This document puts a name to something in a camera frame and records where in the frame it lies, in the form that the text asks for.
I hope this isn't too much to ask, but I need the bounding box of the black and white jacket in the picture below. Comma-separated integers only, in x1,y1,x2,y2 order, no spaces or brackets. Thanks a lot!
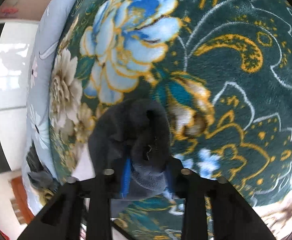
87,98,173,218

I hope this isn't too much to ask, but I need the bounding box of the mustard yellow knit garment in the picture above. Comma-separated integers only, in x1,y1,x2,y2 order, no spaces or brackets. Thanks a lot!
37,188,57,206

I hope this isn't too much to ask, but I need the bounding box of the light blue floral quilt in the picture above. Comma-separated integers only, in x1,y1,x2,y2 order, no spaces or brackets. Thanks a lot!
21,0,89,215

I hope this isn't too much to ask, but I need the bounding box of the teal floral blanket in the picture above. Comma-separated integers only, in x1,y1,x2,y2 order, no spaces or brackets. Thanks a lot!
49,0,292,239

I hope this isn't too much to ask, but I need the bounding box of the white wardrobe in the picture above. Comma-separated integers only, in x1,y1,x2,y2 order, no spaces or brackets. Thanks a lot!
0,20,38,174

